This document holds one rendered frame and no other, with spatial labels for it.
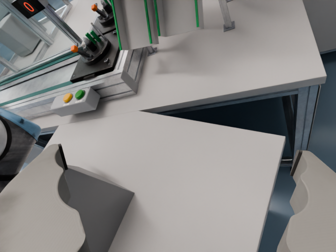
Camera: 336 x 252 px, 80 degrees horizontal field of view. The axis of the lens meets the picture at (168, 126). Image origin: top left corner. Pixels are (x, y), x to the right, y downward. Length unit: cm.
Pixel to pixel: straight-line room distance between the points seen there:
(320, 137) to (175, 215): 114
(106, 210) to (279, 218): 101
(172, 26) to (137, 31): 12
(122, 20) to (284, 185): 118
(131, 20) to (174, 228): 64
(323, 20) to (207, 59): 88
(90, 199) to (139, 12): 57
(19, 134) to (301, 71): 70
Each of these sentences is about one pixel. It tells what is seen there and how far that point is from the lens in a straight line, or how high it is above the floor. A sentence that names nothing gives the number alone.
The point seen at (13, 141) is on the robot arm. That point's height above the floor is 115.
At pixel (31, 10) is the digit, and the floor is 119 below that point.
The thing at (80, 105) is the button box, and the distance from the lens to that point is 84.
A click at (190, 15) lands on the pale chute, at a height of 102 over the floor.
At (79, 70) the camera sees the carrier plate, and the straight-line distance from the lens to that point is 97.
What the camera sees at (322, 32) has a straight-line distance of 154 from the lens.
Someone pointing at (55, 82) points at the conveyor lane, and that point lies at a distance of 122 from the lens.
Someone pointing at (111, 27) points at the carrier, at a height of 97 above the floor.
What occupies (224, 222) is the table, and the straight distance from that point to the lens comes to 50.
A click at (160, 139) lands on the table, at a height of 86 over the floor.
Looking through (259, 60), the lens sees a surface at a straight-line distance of 68.
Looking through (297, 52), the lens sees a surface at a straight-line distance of 69.
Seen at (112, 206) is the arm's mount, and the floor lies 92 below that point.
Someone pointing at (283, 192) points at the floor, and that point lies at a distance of 137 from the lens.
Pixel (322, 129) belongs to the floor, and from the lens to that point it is 152.
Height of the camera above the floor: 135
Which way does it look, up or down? 50 degrees down
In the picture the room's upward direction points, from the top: 44 degrees counter-clockwise
